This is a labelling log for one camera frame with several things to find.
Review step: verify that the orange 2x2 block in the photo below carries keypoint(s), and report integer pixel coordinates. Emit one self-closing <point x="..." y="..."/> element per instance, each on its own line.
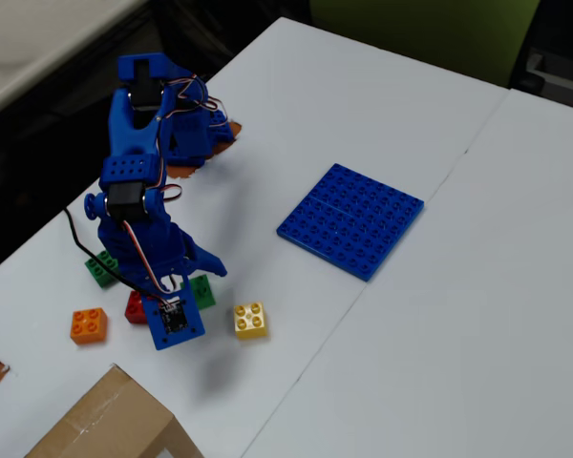
<point x="88" y="326"/>

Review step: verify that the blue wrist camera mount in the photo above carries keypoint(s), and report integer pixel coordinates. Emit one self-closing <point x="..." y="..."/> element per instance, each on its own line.
<point x="172" y="334"/>

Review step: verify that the red 2x2 block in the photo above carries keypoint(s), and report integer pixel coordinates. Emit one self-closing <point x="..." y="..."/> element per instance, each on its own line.
<point x="134" y="310"/>

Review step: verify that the yellow 2x2 block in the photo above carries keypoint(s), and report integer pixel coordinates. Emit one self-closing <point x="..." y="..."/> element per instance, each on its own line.
<point x="250" y="322"/>

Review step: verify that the blue 8x8 studded plate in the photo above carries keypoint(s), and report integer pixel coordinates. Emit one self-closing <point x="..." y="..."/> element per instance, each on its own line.
<point x="348" y="219"/>

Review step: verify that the green chair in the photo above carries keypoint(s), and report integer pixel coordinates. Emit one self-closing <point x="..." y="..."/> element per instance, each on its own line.
<point x="410" y="28"/>

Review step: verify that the brown cardboard box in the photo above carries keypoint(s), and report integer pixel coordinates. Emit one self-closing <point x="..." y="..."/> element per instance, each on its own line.
<point x="110" y="420"/>

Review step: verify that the green 2x2 block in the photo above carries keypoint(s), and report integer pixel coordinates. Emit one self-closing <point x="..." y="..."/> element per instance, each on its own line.
<point x="100" y="269"/>
<point x="204" y="292"/>

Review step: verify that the white red servo lead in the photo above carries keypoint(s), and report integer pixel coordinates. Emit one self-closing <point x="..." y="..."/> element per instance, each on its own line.
<point x="134" y="238"/>

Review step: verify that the white side table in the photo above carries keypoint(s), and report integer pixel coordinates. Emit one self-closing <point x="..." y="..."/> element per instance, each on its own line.
<point x="38" y="43"/>

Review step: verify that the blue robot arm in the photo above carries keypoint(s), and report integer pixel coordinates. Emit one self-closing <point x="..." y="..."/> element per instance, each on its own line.
<point x="129" y="129"/>

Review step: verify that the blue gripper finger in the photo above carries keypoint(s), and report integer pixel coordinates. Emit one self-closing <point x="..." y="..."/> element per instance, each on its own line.
<point x="210" y="260"/>

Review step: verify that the grey box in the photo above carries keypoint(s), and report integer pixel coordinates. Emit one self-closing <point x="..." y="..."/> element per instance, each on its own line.
<point x="563" y="76"/>

